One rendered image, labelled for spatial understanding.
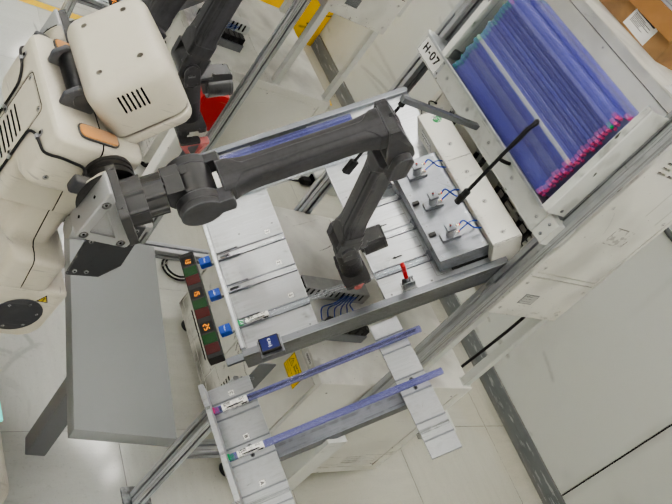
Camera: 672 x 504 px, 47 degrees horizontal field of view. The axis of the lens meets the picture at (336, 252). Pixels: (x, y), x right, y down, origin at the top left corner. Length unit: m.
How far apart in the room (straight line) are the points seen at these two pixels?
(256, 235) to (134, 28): 0.88
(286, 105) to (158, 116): 2.01
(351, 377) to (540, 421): 1.59
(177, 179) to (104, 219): 0.14
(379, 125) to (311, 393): 1.04
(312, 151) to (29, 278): 0.63
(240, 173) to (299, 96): 2.02
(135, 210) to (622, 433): 2.58
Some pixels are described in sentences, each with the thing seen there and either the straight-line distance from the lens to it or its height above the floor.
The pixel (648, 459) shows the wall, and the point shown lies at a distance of 3.42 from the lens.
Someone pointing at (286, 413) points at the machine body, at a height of 0.44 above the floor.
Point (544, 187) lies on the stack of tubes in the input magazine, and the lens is 1.89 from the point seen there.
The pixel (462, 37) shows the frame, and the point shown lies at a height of 1.46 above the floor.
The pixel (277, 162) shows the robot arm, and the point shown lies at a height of 1.35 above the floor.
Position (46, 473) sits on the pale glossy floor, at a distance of 2.40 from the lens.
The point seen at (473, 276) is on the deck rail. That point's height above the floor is 1.13.
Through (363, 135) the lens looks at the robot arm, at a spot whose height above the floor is 1.45.
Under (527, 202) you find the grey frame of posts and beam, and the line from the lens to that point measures 1.94.
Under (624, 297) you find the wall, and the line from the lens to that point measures 3.48.
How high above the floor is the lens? 2.01
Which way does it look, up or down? 32 degrees down
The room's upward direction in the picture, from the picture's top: 41 degrees clockwise
